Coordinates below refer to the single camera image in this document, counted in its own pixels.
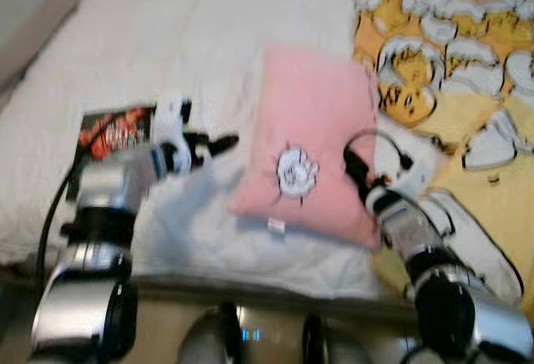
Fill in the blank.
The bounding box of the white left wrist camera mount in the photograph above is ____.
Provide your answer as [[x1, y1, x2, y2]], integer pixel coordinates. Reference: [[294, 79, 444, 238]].
[[153, 95, 194, 174]]

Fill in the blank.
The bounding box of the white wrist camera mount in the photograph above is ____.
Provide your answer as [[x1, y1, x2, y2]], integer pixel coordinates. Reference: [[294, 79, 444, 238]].
[[385, 151, 436, 206], [153, 95, 194, 174]]

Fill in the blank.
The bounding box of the pink pillow with cartoon print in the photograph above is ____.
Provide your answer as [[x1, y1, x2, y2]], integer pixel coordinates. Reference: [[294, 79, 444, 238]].
[[227, 44, 383, 250]]

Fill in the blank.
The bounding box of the silver left robot leg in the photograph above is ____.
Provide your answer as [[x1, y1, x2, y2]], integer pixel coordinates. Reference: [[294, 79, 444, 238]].
[[178, 301, 244, 364]]

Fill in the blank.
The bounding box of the grey floral patterned panel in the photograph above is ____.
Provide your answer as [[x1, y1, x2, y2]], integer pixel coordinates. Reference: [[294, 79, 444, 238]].
[[0, 0, 109, 94]]

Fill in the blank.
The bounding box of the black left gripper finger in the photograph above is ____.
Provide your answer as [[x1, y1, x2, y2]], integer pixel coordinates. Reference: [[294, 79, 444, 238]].
[[205, 134, 241, 159]]

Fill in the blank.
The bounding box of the silver right robot leg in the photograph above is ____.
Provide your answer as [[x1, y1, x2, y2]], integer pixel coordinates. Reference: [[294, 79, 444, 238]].
[[302, 314, 378, 364]]

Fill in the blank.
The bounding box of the bed with white quilted sheet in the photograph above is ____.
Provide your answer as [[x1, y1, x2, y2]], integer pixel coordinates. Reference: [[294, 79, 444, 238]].
[[0, 0, 401, 302]]

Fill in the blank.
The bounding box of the silver robot leg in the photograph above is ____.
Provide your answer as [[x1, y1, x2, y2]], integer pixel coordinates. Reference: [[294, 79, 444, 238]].
[[178, 301, 244, 364], [302, 314, 378, 364]]

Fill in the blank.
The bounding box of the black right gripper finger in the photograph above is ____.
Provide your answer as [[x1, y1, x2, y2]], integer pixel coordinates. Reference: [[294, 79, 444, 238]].
[[343, 149, 373, 191]]

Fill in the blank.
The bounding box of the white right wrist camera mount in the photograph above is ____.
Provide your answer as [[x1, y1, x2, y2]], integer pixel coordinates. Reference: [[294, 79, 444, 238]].
[[385, 151, 436, 206]]

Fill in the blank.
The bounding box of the yellow cartoon print blanket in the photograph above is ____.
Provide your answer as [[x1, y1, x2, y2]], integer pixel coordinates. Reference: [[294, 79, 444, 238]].
[[349, 0, 534, 327]]

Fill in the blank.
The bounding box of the dark book with red cover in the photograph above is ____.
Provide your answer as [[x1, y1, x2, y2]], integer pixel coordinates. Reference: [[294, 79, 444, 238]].
[[78, 105, 161, 164]]

